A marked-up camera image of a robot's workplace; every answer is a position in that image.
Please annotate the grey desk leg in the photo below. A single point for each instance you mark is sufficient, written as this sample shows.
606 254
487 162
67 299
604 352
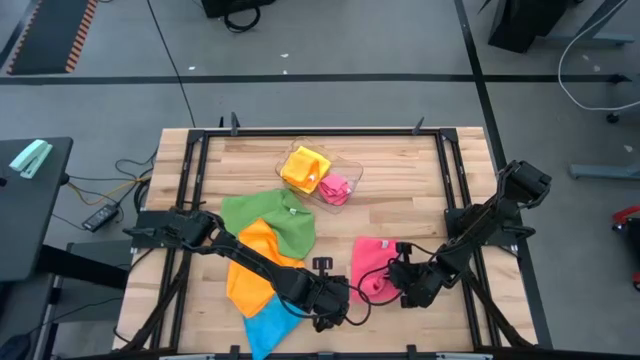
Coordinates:
600 37

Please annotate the black side table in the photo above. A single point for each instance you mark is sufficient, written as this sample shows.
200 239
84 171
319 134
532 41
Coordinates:
30 225

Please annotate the blue microfiber towel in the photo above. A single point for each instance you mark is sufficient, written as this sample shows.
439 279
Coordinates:
265 330

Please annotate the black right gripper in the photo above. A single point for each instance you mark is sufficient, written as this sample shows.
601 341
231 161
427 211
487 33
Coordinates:
420 285

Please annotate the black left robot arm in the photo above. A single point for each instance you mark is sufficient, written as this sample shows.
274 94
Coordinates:
240 255

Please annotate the mint green stapler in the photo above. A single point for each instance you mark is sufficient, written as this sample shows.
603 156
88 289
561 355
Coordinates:
31 157

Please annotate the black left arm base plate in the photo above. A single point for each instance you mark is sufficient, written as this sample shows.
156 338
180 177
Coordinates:
147 220

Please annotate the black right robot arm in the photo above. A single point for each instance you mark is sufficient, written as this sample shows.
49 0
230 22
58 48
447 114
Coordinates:
475 230

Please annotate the pink microfiber towel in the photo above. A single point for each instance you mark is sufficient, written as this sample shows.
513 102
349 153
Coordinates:
370 260
335 190

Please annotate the black desk crossbeam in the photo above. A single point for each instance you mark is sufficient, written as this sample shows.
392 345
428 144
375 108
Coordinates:
80 265

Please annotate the grey desk foot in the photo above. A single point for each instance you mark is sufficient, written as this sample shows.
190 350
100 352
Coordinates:
605 171

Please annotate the black frame clamp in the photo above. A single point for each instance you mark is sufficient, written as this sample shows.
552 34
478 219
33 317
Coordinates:
418 126
411 351
235 124
234 351

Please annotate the green microfiber towel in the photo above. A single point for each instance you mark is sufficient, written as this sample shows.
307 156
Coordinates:
280 220

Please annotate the black aluminium table frame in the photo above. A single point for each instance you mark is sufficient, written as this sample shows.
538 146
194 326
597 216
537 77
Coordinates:
300 133

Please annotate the orange microfiber towel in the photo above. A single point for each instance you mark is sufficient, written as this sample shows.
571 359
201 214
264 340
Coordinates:
302 167
245 290

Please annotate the black equipment box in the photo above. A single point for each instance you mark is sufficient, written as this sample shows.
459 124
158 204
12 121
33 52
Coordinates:
235 6

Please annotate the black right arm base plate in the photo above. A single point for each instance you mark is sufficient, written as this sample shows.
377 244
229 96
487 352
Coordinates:
515 237

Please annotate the black mat with orange edge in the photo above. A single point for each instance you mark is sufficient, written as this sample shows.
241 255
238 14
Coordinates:
50 35

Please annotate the black cabinet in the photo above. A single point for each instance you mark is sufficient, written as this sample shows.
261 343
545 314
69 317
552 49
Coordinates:
525 22

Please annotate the black caster wheel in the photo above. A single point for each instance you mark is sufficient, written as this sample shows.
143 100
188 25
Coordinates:
612 118

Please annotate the silver bracket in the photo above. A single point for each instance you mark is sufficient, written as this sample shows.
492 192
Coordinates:
187 357
465 356

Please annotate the black power adapter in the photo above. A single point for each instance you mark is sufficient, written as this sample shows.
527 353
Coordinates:
100 216

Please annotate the red cart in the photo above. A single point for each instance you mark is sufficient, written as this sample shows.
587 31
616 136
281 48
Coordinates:
627 215

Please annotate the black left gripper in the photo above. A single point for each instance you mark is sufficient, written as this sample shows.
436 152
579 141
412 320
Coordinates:
327 297

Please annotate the clear plastic bin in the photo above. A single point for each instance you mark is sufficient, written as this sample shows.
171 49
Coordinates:
355 167

